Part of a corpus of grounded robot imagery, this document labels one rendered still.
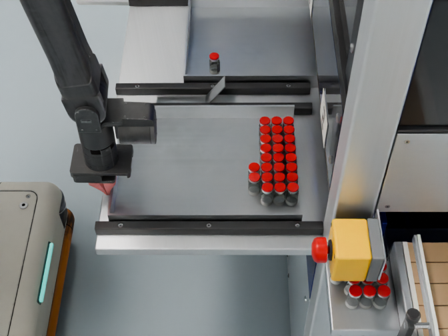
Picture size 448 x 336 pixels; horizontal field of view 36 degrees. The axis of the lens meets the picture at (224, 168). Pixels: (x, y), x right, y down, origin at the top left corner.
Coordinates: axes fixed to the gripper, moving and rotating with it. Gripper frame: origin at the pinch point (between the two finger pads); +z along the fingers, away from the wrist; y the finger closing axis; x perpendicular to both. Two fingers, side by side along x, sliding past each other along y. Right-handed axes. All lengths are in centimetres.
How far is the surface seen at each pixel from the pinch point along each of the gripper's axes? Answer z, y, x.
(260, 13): 1, 29, 51
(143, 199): 1.9, 6.3, -0.8
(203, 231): 0.6, 17.4, -8.4
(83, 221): 91, -25, 52
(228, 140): 1.5, 21.8, 13.3
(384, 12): -52, 38, -13
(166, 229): 0.0, 11.1, -8.3
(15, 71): 92, -61, 123
